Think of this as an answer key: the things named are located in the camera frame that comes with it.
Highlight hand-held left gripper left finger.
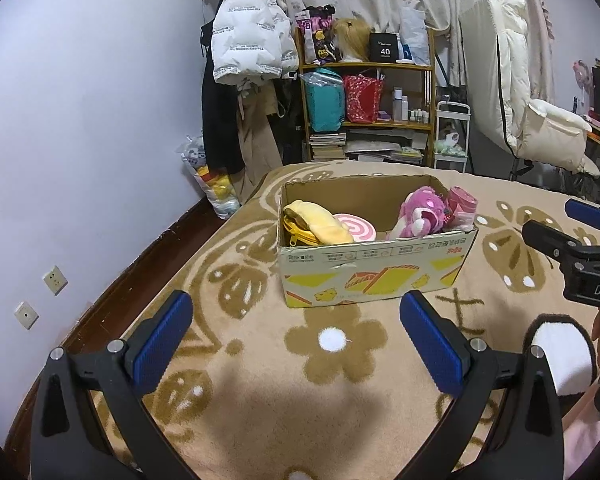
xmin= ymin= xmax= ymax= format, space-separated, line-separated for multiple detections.
xmin=30 ymin=290 xmax=201 ymax=480

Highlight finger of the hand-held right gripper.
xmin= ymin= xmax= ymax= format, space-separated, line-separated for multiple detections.
xmin=522 ymin=219 xmax=600 ymax=262
xmin=565 ymin=199 xmax=600 ymax=231

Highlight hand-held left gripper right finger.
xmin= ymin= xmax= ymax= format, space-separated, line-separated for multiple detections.
xmin=399 ymin=289 xmax=566 ymax=480

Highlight cardboard box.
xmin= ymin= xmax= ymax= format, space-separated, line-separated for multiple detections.
xmin=277 ymin=174 xmax=479 ymax=309

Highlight pink bear plush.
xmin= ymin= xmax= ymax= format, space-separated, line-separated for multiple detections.
xmin=386 ymin=186 xmax=451 ymax=240

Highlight white and pink roll plush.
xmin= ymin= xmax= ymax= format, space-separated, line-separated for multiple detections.
xmin=332 ymin=213 xmax=377 ymax=243

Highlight yellow plush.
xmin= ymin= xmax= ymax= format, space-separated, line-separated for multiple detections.
xmin=282 ymin=200 xmax=356 ymax=247

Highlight white trolley cart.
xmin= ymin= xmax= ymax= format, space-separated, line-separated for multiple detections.
xmin=432 ymin=101 xmax=473 ymax=171

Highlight beige butterfly patterned blanket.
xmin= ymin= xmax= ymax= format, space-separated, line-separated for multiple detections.
xmin=2 ymin=160 xmax=600 ymax=480

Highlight pink round gadget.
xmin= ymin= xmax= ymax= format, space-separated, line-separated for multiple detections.
xmin=572 ymin=60 xmax=594 ymax=91

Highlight person's pink clothing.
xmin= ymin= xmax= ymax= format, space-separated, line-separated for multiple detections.
xmin=560 ymin=395 xmax=600 ymax=480

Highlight clear plastic bag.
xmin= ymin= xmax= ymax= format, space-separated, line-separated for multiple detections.
xmin=175 ymin=135 xmax=242 ymax=220

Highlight cream folding lounge chair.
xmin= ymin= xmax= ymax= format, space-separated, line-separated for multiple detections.
xmin=458 ymin=0 xmax=600 ymax=178

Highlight pile of papers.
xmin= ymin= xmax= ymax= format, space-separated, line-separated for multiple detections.
xmin=345 ymin=130 xmax=428 ymax=166

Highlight stack of books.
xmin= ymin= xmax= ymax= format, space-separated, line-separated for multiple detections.
xmin=308 ymin=132 xmax=348 ymax=162

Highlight black hanging clothes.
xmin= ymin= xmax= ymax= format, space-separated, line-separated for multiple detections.
xmin=200 ymin=25 xmax=246 ymax=176

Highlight beige hanging garment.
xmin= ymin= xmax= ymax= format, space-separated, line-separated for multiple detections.
xmin=237 ymin=85 xmax=286 ymax=196

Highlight red patterned bag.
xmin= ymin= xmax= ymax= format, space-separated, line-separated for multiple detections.
xmin=342 ymin=75 xmax=385 ymax=123

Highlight white plastic bag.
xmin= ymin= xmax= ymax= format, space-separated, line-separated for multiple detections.
xmin=399 ymin=7 xmax=431 ymax=66

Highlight black gift box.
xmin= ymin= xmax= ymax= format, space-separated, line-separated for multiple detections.
xmin=369 ymin=32 xmax=400 ymax=63

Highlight wooden shelf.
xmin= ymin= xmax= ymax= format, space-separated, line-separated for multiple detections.
xmin=295 ymin=25 xmax=437 ymax=166

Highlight teal bag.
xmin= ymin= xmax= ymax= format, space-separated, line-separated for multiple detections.
xmin=300 ymin=68 xmax=346 ymax=132

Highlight blonde wig on mannequin head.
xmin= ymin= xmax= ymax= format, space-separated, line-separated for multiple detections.
xmin=332 ymin=17 xmax=373 ymax=63

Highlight pink black printed packets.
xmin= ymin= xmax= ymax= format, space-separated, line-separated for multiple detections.
xmin=295 ymin=6 xmax=337 ymax=63

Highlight white puffer jacket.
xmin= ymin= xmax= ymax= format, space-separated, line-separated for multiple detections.
xmin=211 ymin=0 xmax=301 ymax=86

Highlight white wall socket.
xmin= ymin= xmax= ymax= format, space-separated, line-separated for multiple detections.
xmin=41 ymin=266 xmax=68 ymax=296
xmin=14 ymin=301 xmax=40 ymax=331

